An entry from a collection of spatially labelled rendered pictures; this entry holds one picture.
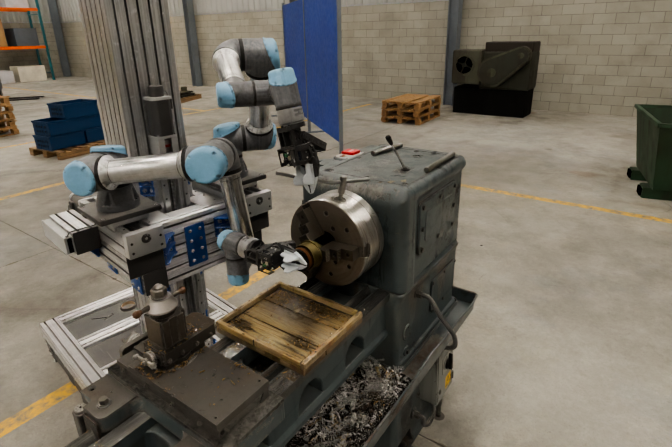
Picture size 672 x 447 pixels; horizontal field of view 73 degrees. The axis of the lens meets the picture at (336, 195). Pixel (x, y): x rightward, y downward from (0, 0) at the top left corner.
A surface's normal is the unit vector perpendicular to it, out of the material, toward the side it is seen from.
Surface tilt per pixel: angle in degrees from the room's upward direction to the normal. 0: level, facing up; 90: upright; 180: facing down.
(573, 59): 90
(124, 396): 0
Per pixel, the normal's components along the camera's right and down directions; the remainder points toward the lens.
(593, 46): -0.58, 0.29
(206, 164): 0.05, 0.33
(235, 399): -0.02, -0.94
